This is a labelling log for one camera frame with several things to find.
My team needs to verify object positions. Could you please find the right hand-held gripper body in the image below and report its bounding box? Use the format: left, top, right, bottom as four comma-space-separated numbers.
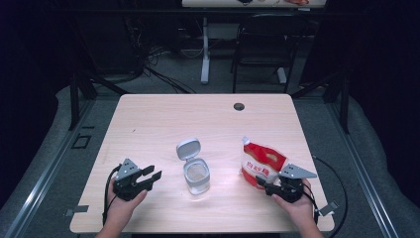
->
278, 163, 318, 203

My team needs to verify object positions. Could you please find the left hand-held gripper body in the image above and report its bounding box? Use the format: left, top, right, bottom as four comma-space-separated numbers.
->
112, 158, 150, 201

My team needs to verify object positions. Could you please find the red and white sugar bag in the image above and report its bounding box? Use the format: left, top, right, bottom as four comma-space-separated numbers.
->
240, 136, 289, 191

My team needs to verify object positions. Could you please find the clear jar with white lid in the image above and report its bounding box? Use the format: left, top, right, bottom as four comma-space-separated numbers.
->
175, 137, 211, 196

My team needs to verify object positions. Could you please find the person's right hand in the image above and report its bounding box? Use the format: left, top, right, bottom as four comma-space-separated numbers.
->
270, 179, 315, 222

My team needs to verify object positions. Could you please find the person's left hand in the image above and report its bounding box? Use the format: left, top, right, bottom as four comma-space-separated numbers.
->
106, 179, 149, 217

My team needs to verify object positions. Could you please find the grey tape strip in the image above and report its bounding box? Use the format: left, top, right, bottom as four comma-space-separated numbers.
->
63, 204, 90, 217
318, 200, 340, 217

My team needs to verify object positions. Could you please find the dark curtain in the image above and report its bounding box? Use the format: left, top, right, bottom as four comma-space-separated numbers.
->
0, 0, 78, 202
303, 0, 420, 199

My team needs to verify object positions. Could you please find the white desk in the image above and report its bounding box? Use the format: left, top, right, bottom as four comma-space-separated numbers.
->
181, 0, 328, 85

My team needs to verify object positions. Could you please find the black folding chair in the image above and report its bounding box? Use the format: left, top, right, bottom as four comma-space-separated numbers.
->
230, 13, 310, 94

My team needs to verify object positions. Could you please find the left hand-held gripper black cable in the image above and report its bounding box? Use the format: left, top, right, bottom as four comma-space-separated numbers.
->
102, 164, 122, 226

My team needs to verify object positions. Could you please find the hand-held gripper black cable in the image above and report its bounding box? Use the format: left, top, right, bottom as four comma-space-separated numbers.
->
102, 164, 122, 226
301, 155, 350, 238

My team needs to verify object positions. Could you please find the right hand-held gripper black cable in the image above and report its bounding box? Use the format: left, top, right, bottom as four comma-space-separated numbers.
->
301, 155, 350, 238

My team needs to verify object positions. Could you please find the aluminium floor rail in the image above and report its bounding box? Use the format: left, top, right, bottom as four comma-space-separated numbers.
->
325, 98, 401, 238
3, 98, 97, 238

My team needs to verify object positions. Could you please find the bundle of floor cables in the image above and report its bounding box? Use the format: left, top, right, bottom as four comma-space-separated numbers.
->
125, 16, 198, 95

